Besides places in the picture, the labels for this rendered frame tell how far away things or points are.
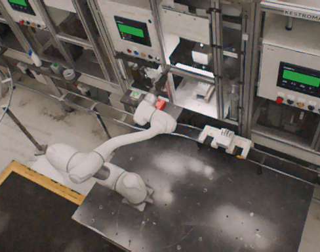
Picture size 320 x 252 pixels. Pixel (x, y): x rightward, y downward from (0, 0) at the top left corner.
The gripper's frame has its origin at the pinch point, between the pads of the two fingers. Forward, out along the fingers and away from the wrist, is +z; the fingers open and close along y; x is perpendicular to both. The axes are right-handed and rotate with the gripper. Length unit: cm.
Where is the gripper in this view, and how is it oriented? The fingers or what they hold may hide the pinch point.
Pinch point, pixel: (167, 69)
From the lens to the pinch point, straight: 227.9
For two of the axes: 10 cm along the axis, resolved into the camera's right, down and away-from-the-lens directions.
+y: -4.0, -3.3, -8.5
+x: -7.9, -3.5, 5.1
